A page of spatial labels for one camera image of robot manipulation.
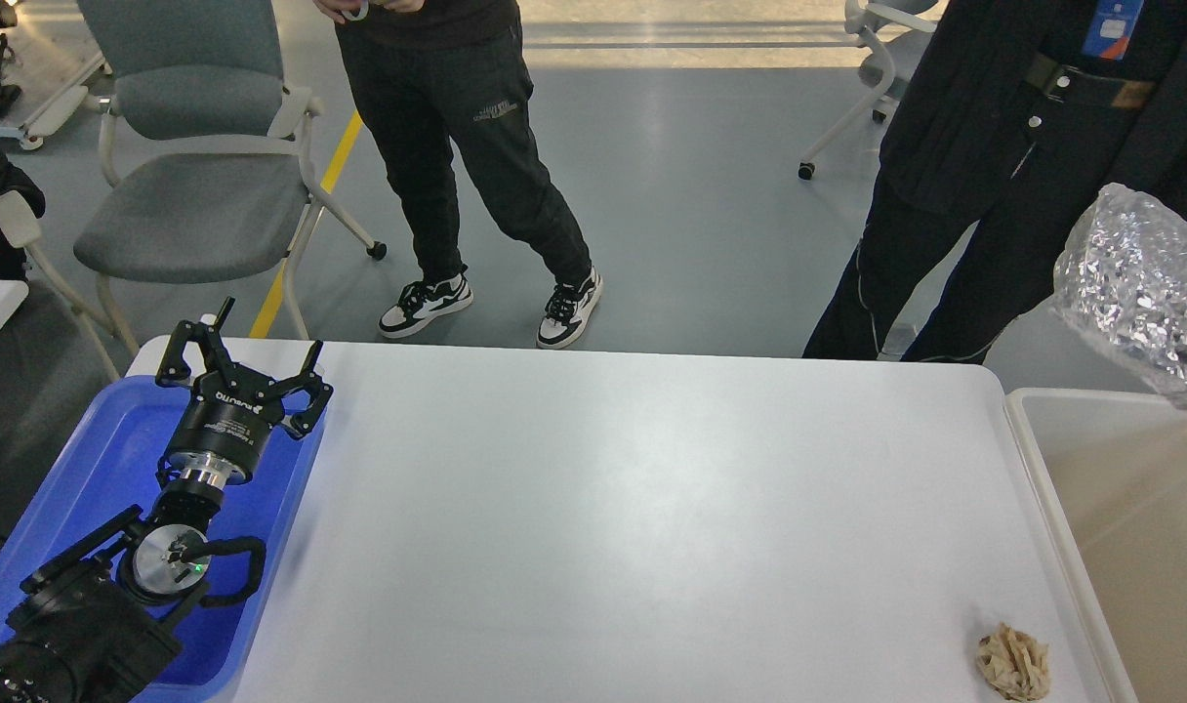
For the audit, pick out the person in black sweatshirt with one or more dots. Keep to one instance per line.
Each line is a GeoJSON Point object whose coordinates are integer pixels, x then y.
{"type": "Point", "coordinates": [432, 80]}

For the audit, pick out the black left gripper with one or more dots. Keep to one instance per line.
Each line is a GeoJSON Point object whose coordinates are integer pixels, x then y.
{"type": "Point", "coordinates": [225, 428]}

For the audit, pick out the grey office chair left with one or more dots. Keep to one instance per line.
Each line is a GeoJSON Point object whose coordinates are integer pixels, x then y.
{"type": "Point", "coordinates": [192, 69]}

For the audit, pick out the grey office chair right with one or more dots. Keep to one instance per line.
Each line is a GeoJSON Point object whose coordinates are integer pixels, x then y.
{"type": "Point", "coordinates": [896, 34]}

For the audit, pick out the grey office chair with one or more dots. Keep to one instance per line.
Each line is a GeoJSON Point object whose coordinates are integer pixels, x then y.
{"type": "Point", "coordinates": [192, 69]}
{"type": "Point", "coordinates": [896, 34]}

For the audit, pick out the crumpled brown paper ball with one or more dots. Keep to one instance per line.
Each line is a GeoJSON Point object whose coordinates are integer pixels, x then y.
{"type": "Point", "coordinates": [1014, 664]}

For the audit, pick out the person in black coat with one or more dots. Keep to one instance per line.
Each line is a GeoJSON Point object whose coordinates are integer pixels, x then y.
{"type": "Point", "coordinates": [1018, 114]}

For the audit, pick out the blue plastic tray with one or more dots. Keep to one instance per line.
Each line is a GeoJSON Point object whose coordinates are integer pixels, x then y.
{"type": "Point", "coordinates": [108, 465]}

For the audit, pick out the white armrest chair left edge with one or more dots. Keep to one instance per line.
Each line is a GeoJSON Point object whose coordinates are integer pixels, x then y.
{"type": "Point", "coordinates": [21, 228]}

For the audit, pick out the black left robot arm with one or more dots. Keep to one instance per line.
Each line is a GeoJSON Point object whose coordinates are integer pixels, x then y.
{"type": "Point", "coordinates": [141, 569]}

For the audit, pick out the robot base on cart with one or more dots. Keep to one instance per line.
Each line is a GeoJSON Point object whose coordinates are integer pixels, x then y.
{"type": "Point", "coordinates": [47, 59]}

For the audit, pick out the silver foil bag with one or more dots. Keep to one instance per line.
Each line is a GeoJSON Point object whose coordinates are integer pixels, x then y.
{"type": "Point", "coordinates": [1121, 284]}

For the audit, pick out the beige plastic bin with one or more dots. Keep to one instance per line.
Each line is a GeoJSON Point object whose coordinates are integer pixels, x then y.
{"type": "Point", "coordinates": [1110, 471]}

